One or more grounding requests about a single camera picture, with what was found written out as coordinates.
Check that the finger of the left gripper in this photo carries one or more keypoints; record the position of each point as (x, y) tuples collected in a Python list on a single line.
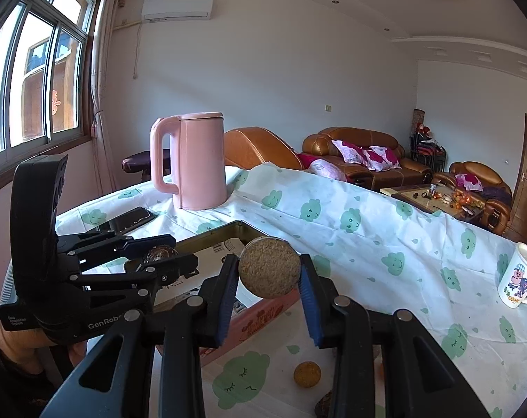
[(152, 277), (96, 249)]

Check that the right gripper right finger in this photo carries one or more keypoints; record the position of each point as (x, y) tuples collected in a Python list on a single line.
[(420, 380)]

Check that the dark brown water chestnut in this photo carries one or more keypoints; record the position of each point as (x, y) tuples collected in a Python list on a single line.
[(159, 253)]

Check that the cut water chestnut white top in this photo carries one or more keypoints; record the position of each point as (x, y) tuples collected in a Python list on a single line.
[(269, 267)]

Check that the small brown longan fruit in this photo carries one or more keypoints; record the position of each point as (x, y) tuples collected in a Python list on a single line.
[(307, 374)]

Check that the person's left hand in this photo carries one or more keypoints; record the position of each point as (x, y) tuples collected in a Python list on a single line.
[(22, 347)]

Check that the black smartphone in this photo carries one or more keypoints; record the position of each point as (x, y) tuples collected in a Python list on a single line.
[(125, 222)]

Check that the printed paper in tin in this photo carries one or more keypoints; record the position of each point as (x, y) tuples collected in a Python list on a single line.
[(210, 260)]

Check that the pink metal tin box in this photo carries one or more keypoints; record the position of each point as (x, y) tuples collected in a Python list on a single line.
[(250, 312)]

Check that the dark purple stool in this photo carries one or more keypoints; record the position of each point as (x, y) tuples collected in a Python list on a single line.
[(140, 164)]

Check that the pink electric kettle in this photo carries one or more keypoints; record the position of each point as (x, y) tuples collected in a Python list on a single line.
[(197, 162)]

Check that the white cloud pattern tablecloth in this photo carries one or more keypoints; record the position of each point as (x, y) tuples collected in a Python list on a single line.
[(382, 254)]

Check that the white cartoon mug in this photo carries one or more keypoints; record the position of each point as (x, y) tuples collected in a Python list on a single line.
[(512, 288)]

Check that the brown leather chaise lounge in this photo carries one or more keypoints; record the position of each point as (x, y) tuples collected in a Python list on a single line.
[(248, 147)]

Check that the coffee table with clutter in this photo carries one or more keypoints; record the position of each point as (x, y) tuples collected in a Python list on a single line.
[(437, 198)]

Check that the brown leather armchair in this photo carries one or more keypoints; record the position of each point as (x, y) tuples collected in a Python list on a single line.
[(486, 184)]

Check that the brown leather long sofa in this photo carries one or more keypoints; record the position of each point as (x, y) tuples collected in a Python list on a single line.
[(411, 172)]

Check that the pink floral cushion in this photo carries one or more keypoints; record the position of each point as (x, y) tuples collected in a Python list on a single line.
[(375, 158)]

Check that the stacked chairs with clutter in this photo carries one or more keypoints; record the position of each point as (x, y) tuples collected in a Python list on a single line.
[(424, 148)]

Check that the beige curtain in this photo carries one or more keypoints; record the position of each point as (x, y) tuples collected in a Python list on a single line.
[(104, 24)]

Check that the window with frame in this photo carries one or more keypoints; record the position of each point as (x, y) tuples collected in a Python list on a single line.
[(42, 64)]

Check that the white wall air conditioner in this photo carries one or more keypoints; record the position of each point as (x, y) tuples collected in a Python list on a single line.
[(168, 10)]

